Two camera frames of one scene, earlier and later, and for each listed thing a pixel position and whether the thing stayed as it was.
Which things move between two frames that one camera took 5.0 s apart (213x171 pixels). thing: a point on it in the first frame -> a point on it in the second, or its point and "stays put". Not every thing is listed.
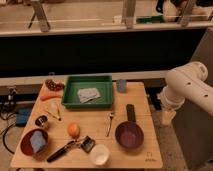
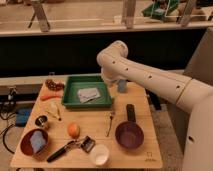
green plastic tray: [73, 83] stays put
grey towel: [85, 94] stays put
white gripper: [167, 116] -> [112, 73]
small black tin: [40, 120] stays put
